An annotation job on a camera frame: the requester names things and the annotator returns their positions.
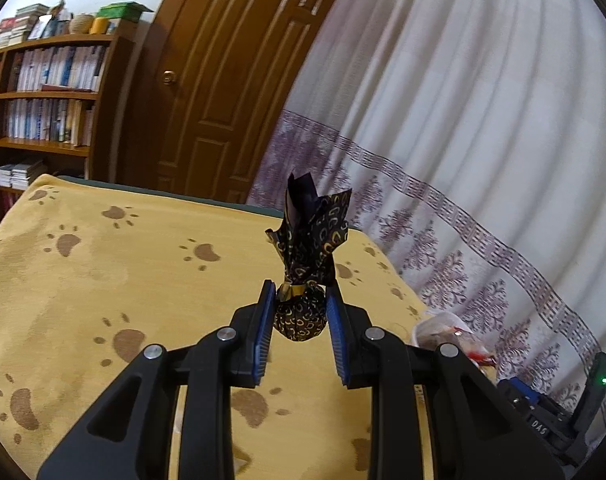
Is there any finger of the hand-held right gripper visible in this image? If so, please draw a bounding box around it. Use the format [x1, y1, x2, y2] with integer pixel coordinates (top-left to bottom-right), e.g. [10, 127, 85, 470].
[498, 377, 540, 407]

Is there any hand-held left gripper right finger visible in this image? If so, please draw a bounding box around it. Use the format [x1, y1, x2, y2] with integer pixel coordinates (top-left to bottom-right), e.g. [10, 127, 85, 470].
[325, 280, 566, 480]

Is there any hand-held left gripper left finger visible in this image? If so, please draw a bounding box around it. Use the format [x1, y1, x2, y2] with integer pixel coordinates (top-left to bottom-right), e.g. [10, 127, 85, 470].
[35, 280, 276, 480]

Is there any black gold-print candy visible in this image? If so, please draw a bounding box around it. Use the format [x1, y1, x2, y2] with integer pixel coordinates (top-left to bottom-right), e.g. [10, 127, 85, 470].
[264, 171, 352, 343]

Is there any clear bag of cookies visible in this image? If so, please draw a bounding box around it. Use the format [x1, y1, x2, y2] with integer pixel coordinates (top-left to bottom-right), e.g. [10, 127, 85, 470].
[413, 310, 500, 377]

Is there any yellow paw print blanket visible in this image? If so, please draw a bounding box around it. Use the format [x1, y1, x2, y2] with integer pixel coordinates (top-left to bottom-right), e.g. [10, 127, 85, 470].
[0, 174, 428, 480]

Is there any brown wooden door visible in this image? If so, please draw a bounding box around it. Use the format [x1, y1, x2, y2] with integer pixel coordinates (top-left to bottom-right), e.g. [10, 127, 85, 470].
[118, 0, 358, 206]

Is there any white purple patterned curtain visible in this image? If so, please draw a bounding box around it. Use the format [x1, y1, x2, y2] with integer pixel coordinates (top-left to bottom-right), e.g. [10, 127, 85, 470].
[248, 0, 606, 441]

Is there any wooden bookshelf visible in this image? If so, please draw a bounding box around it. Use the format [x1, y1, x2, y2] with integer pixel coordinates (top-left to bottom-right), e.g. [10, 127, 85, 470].
[0, 34, 135, 196]

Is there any low stack of magazines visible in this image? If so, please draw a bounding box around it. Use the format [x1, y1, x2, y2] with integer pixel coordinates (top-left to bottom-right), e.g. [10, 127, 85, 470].
[0, 159, 47, 191]

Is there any row of pale books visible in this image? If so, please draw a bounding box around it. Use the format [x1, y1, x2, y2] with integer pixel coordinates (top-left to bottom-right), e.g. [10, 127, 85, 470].
[0, 98, 94, 146]

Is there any row of white blue books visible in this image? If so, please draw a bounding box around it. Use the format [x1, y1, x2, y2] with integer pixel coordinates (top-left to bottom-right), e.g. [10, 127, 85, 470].
[10, 46, 108, 92]

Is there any green box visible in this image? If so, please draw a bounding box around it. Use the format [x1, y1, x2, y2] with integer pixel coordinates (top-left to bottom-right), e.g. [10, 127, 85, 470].
[97, 2, 154, 22]

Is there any woven basket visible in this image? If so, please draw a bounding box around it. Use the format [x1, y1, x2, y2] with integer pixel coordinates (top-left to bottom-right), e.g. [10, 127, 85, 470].
[68, 13, 96, 35]

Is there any dark spired ornament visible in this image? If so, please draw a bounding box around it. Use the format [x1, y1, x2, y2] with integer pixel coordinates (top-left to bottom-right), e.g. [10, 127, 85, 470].
[54, 0, 71, 36]

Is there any pile of books on bookshelf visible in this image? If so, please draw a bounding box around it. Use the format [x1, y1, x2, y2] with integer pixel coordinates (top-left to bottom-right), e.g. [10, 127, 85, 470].
[0, 3, 52, 55]

